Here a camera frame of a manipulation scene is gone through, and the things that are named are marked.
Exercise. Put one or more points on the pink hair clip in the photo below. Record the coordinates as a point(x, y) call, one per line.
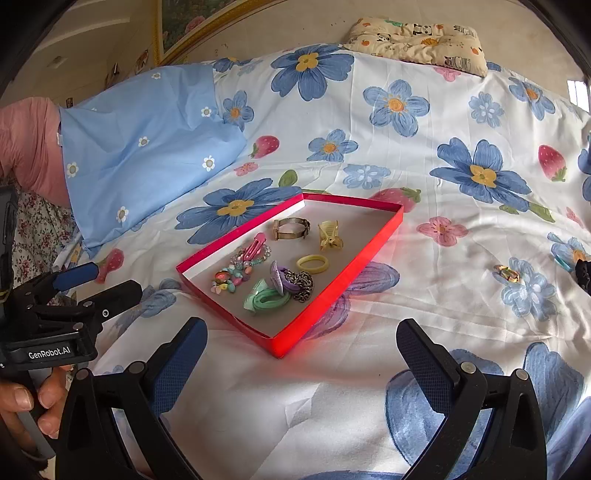
point(255, 249)

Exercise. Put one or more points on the yellow hair claw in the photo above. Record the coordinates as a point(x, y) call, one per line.
point(330, 237)

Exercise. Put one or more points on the red cardboard box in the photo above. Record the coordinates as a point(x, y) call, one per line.
point(360, 230)

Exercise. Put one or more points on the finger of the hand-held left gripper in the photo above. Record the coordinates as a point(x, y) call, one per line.
point(74, 276)
point(115, 297)

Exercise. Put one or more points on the light blue pillow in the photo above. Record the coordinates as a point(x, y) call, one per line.
point(138, 175)

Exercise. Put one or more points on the black hair claw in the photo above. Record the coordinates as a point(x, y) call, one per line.
point(584, 277)

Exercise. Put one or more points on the floral strawberry bedsheet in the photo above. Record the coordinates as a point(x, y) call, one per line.
point(300, 392)

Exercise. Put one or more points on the person's left hand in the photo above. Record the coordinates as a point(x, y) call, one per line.
point(21, 399)

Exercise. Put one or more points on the blue hair clip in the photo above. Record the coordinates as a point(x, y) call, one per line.
point(561, 261)

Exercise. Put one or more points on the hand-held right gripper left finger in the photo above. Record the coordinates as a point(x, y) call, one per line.
point(178, 369)

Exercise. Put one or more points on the gold wrist watch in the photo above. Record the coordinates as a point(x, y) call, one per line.
point(291, 227)

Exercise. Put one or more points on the dark floral fabric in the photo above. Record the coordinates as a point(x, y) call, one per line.
point(41, 230)

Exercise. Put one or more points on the pink pillow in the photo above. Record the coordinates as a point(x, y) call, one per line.
point(27, 147)

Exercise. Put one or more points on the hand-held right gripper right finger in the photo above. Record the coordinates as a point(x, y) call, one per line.
point(425, 364)

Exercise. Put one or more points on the gold framed picture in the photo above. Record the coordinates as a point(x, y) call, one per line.
point(194, 14)

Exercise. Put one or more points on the cream animal print pillow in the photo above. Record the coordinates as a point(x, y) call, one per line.
point(415, 41)

